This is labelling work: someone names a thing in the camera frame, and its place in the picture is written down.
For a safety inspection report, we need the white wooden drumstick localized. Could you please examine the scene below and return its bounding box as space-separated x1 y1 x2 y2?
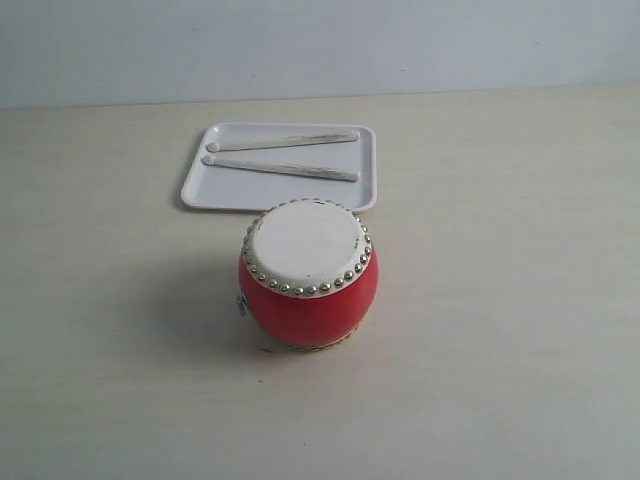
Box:
206 130 360 153
201 154 360 183

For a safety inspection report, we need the red small drum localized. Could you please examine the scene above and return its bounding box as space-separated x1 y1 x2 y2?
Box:
236 198 380 351

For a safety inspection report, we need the white rectangular tray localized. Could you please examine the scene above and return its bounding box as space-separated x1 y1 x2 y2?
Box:
180 122 378 212

